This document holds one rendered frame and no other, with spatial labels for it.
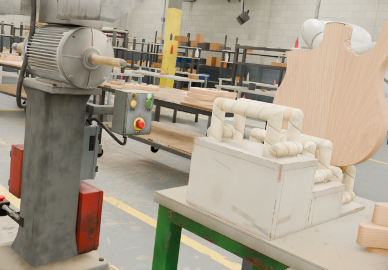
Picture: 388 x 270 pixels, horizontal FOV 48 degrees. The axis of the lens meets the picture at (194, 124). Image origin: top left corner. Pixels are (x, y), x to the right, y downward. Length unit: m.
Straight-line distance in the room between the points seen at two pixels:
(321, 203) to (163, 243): 0.43
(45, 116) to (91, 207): 0.51
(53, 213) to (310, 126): 1.26
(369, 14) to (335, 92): 11.97
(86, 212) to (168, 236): 1.00
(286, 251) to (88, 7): 1.05
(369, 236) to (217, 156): 0.37
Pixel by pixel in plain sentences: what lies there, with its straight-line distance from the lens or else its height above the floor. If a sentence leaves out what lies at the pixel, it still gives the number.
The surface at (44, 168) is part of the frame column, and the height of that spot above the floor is 0.75.
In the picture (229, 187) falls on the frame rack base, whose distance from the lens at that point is 1.02.
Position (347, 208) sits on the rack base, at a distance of 1.28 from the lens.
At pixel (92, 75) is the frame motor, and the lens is 1.84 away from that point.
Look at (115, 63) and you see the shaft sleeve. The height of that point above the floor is 1.25.
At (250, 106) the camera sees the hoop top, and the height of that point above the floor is 1.21.
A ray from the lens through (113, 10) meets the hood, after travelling 1.54.
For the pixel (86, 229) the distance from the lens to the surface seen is 2.19.
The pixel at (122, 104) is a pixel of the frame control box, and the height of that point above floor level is 1.06.
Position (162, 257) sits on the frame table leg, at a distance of 1.23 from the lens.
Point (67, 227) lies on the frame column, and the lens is 2.16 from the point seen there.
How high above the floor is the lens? 1.29
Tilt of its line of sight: 8 degrees down
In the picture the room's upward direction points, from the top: 7 degrees clockwise
